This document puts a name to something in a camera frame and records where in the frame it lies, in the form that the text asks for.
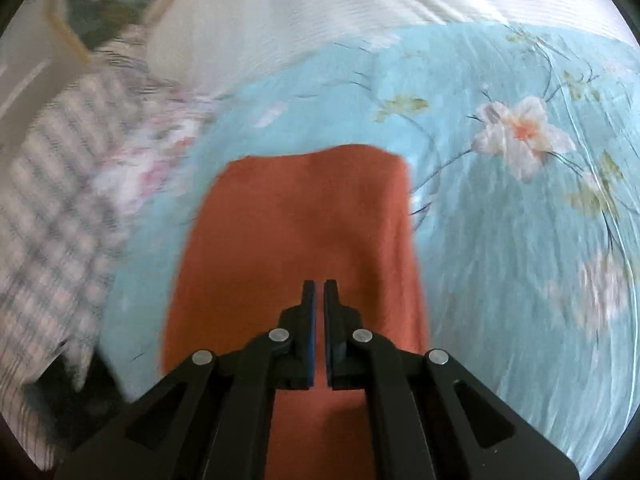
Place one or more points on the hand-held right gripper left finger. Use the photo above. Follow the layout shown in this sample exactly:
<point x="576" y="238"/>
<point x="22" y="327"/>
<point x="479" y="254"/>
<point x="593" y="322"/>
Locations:
<point x="311" y="340"/>

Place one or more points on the light blue floral bed sheet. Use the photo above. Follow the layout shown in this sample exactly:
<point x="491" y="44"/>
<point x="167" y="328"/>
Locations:
<point x="500" y="240"/>

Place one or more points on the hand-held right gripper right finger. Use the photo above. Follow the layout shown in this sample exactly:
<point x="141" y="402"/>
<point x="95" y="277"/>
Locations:
<point x="327" y="340"/>

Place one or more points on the checked blanket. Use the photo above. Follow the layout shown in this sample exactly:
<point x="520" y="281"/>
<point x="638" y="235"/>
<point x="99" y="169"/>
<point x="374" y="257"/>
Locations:
<point x="45" y="240"/>

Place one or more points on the orange knit sweater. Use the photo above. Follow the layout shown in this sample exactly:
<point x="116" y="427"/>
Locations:
<point x="300" y="230"/>

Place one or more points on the white striped quilt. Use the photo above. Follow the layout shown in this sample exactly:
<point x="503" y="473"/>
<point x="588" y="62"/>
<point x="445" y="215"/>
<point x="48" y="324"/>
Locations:
<point x="300" y="5"/>

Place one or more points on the pink floral cloth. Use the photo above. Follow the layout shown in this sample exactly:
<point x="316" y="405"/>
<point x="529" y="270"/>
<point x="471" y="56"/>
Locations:
<point x="145" y="160"/>

